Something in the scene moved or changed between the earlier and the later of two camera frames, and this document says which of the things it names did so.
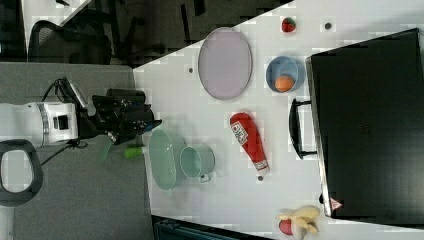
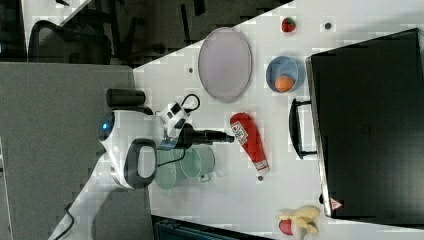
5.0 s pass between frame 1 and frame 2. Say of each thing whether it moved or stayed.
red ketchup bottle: stayed
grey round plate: stayed
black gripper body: moved
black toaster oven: stayed
